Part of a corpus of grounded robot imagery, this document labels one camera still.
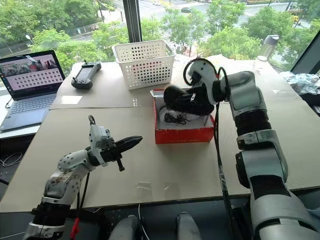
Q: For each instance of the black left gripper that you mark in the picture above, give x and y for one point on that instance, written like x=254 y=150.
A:
x=111 y=153

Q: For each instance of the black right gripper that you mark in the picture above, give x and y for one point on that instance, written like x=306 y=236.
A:
x=200 y=93

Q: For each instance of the black shoe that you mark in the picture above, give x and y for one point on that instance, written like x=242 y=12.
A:
x=185 y=101

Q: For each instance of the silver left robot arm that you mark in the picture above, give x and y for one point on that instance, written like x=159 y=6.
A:
x=62 y=182

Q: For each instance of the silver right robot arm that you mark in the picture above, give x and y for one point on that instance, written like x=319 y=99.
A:
x=260 y=155

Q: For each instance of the red shoebox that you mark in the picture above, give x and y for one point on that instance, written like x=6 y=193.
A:
x=183 y=131

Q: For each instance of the grey open laptop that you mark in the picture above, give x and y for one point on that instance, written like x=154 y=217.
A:
x=27 y=92

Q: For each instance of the black shoelace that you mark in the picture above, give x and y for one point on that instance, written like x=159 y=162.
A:
x=175 y=118

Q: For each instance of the white perforated plastic basket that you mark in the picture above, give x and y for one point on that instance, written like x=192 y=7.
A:
x=145 y=63

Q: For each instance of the clear plastic bottle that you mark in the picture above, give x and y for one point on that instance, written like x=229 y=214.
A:
x=261 y=63

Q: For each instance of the black handheld remote controller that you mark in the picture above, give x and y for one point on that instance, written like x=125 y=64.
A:
x=85 y=75

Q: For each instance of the grey rounded robot leg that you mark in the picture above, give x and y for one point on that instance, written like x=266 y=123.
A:
x=188 y=226
x=125 y=228

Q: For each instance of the grey water bottle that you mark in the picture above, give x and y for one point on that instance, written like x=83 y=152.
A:
x=269 y=45

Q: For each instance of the crumpled clear plastic bag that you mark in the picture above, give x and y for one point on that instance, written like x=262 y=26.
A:
x=301 y=81

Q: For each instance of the black monitor edge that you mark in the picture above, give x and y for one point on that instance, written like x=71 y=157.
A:
x=306 y=56

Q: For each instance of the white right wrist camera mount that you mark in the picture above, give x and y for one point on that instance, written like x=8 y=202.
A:
x=202 y=72

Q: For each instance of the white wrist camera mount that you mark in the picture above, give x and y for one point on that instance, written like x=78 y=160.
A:
x=202 y=72
x=98 y=142

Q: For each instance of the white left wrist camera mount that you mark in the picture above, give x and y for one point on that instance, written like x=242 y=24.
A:
x=98 y=142

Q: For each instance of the dark window frame post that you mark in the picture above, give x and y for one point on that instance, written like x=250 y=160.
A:
x=132 y=20

